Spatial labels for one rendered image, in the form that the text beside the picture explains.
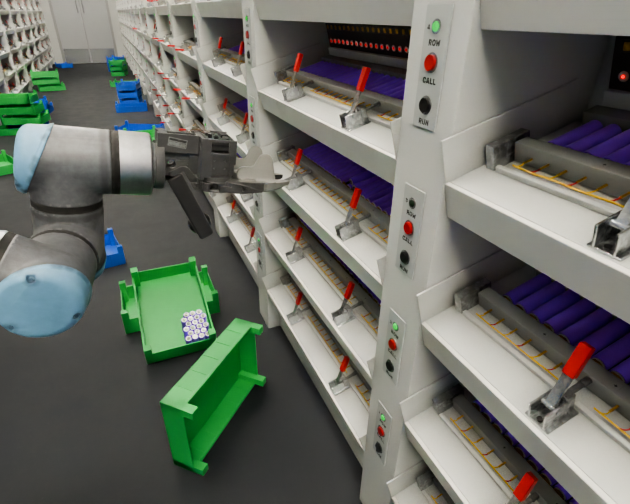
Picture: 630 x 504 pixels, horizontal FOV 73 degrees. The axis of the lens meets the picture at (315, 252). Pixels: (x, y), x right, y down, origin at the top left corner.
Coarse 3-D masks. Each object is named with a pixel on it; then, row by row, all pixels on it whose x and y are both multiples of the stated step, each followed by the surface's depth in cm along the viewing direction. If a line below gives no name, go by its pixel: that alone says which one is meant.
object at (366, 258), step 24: (288, 144) 112; (312, 144) 115; (288, 192) 97; (312, 192) 94; (312, 216) 85; (336, 216) 83; (360, 216) 81; (336, 240) 77; (360, 240) 75; (360, 264) 69; (384, 264) 62
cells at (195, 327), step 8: (192, 312) 129; (200, 312) 130; (184, 320) 127; (192, 320) 127; (200, 320) 128; (184, 328) 125; (192, 328) 126; (200, 328) 126; (208, 328) 129; (184, 336) 127; (192, 336) 124; (200, 336) 125; (208, 336) 125
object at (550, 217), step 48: (624, 48) 43; (576, 96) 49; (624, 96) 44; (480, 144) 46; (528, 144) 44; (576, 144) 43; (624, 144) 41; (480, 192) 44; (528, 192) 42; (576, 192) 40; (624, 192) 36; (528, 240) 39; (576, 240) 35; (624, 240) 31; (576, 288) 36; (624, 288) 31
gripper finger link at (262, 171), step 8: (264, 160) 67; (272, 160) 67; (240, 168) 66; (248, 168) 67; (256, 168) 67; (264, 168) 68; (272, 168) 68; (240, 176) 67; (248, 176) 67; (256, 176) 68; (264, 176) 68; (272, 176) 69; (264, 184) 68; (272, 184) 69; (280, 184) 70; (288, 184) 71
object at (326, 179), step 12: (300, 168) 103; (312, 168) 98; (312, 180) 96; (324, 180) 93; (336, 180) 90; (324, 192) 90; (336, 192) 89; (348, 192) 85; (360, 204) 80; (372, 216) 76; (384, 216) 74; (372, 228) 75; (384, 228) 74; (384, 240) 71
